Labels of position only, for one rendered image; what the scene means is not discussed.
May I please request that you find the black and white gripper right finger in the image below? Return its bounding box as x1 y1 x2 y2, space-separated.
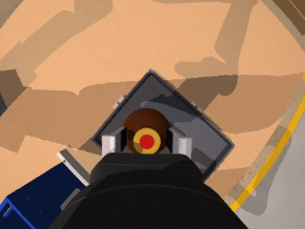
166 129 193 159

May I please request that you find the blue plastic crate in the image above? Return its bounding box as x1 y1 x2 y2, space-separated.
0 161 86 229

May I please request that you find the dark grey tray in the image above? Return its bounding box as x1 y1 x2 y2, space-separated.
91 69 234 183

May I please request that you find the brown glass bottle with red label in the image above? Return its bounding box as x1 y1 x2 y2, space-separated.
123 108 171 154

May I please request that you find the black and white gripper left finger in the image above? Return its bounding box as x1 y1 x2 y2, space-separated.
102 127 127 158

